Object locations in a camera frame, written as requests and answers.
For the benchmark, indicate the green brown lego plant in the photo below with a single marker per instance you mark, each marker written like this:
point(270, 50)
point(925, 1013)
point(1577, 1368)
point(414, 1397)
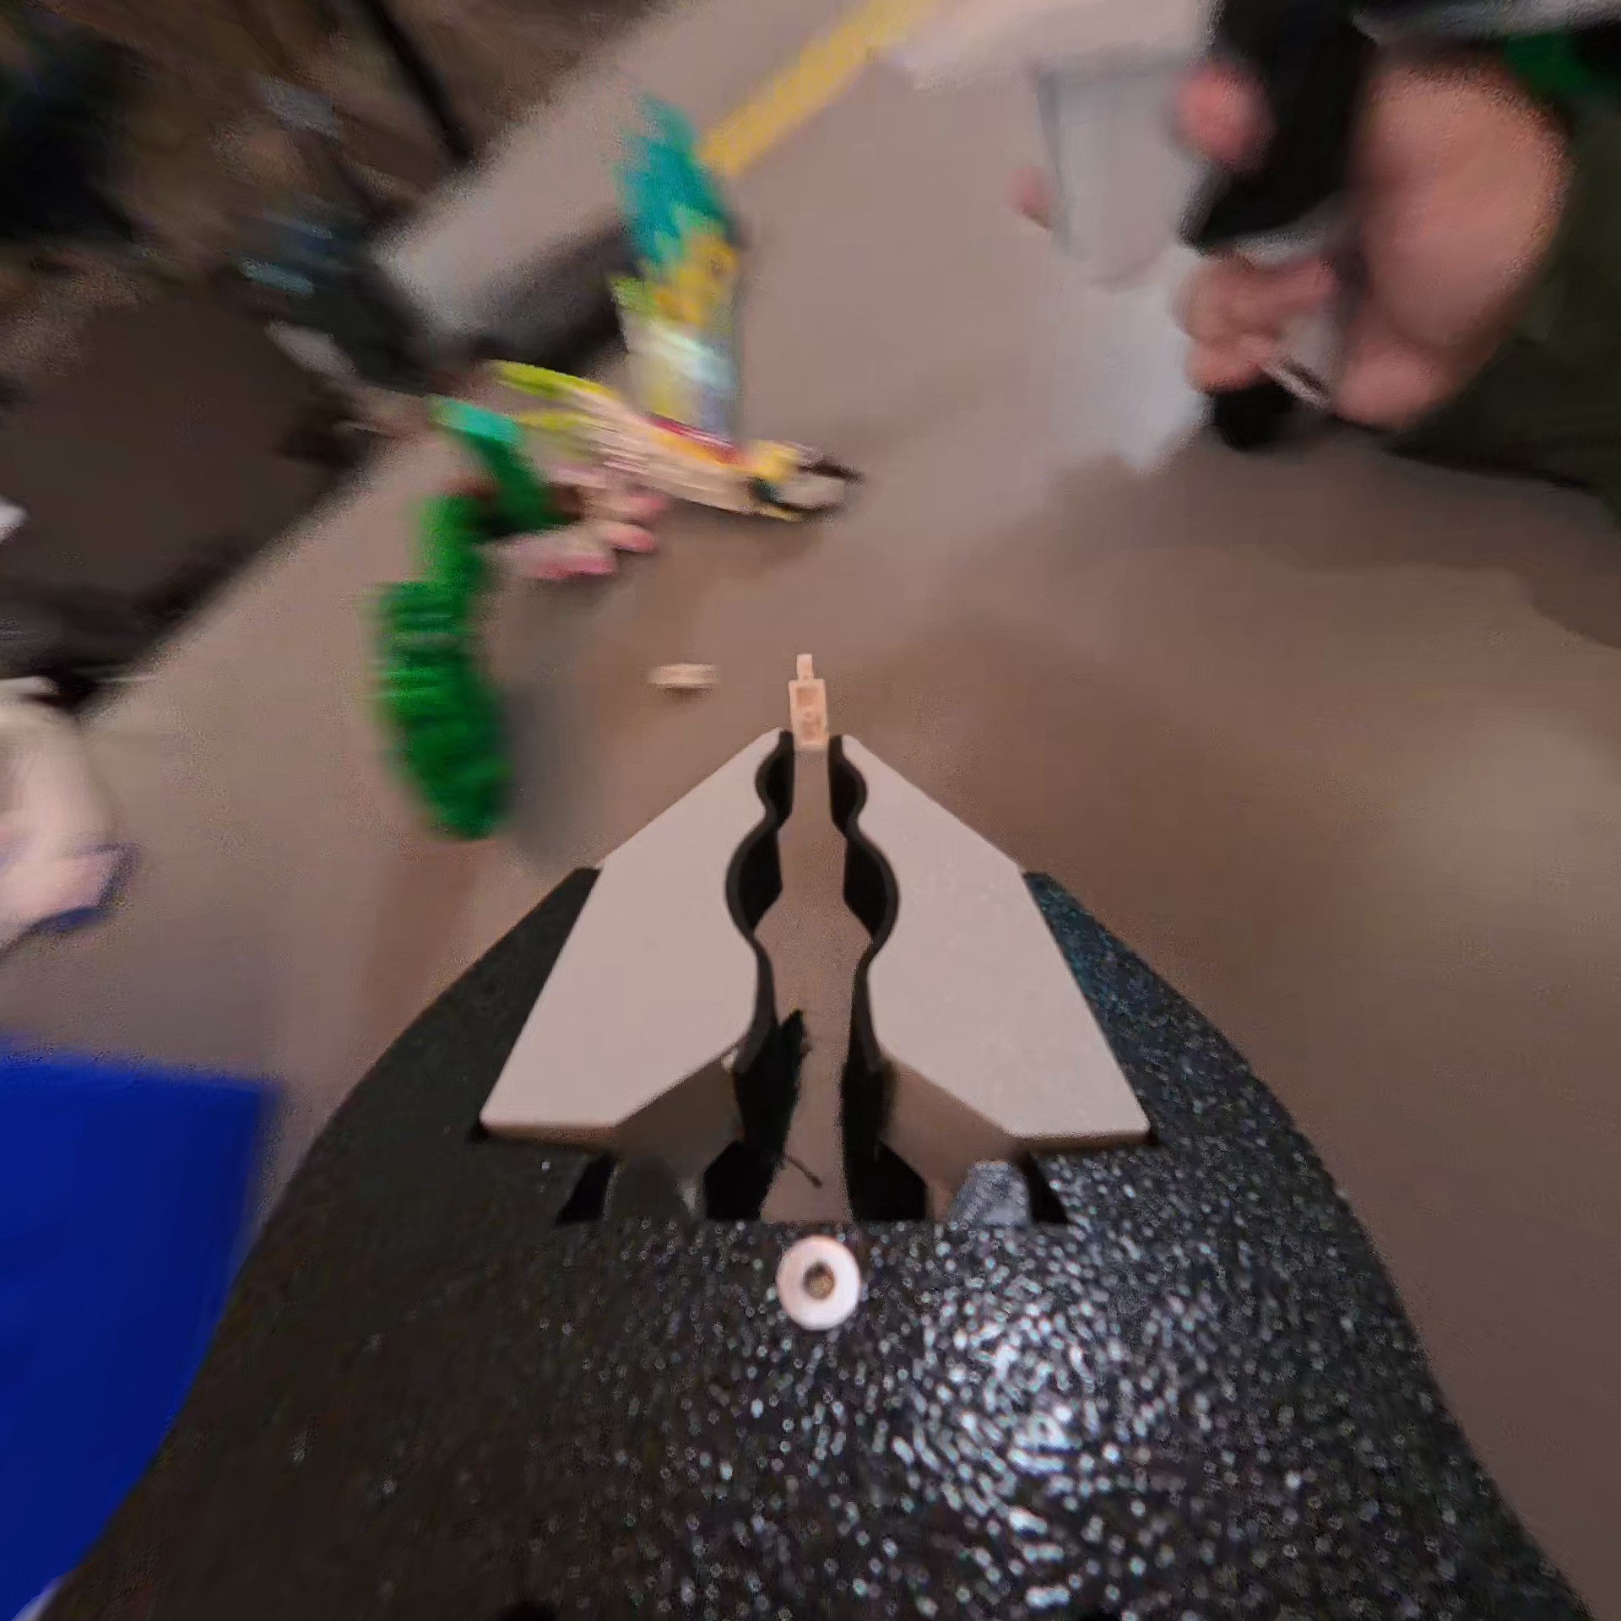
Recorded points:
point(506, 470)

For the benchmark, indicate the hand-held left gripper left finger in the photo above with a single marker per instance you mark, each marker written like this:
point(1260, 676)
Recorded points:
point(633, 989)

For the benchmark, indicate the blue box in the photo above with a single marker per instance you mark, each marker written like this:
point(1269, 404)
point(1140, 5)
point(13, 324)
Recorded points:
point(113, 1306)

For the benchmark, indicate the green lego baseplate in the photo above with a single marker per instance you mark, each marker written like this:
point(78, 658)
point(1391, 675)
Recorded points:
point(443, 710)

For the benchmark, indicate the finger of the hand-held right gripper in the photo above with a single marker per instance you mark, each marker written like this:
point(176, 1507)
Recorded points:
point(1113, 165)

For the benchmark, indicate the person's right hand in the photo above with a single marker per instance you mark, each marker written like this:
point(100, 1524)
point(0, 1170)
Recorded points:
point(1443, 216)

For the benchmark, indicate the colourful lego bird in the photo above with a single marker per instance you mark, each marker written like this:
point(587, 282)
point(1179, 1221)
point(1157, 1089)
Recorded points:
point(683, 343)

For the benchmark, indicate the white lego clip piece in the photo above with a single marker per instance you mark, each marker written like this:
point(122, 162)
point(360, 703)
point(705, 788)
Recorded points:
point(683, 678)

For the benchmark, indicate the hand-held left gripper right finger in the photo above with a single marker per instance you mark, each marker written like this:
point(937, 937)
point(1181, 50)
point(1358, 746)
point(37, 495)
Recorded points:
point(988, 1001)

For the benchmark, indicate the person's right forearm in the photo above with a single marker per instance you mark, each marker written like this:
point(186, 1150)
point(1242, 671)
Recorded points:
point(1556, 380)

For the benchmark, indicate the pink white lego flower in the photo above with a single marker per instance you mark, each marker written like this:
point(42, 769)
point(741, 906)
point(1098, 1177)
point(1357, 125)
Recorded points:
point(589, 539)

